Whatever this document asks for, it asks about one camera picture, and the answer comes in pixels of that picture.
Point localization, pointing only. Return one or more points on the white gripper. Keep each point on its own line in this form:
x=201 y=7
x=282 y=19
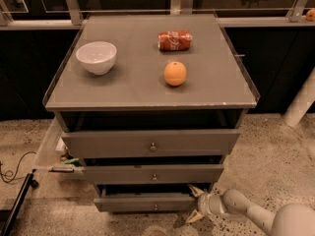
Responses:
x=205 y=203

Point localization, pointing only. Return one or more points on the grey bottom drawer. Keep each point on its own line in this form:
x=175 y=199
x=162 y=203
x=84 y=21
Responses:
x=151 y=198

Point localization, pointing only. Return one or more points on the grey drawer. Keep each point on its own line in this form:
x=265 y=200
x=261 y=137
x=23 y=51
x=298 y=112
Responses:
x=153 y=174
x=105 y=144
x=151 y=198

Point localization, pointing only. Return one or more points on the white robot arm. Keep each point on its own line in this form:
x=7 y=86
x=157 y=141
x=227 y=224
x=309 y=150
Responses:
x=289 y=220

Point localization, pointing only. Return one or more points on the grey middle drawer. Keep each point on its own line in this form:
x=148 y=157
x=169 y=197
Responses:
x=153 y=174

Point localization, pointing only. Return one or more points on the grey top drawer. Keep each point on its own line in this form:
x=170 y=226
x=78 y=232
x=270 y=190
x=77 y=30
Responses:
x=105 y=144

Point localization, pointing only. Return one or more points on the grey drawer cabinet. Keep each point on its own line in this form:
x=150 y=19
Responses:
x=133 y=95

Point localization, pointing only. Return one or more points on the clear plastic side bin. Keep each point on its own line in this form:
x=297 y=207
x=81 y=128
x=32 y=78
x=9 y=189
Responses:
x=48 y=156

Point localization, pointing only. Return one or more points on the red soda can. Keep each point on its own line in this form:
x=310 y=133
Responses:
x=174 y=40

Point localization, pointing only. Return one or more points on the black stand leg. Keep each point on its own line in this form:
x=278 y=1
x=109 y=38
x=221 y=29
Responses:
x=9 y=213

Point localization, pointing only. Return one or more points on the white ceramic bowl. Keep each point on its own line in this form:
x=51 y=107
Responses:
x=97 y=57

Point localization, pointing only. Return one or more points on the metal window railing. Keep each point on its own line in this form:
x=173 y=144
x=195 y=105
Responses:
x=174 y=13

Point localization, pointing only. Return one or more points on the orange fruit on ledge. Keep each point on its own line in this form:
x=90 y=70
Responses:
x=310 y=15

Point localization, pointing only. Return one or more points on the white pillar post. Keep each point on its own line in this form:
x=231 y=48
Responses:
x=302 y=102

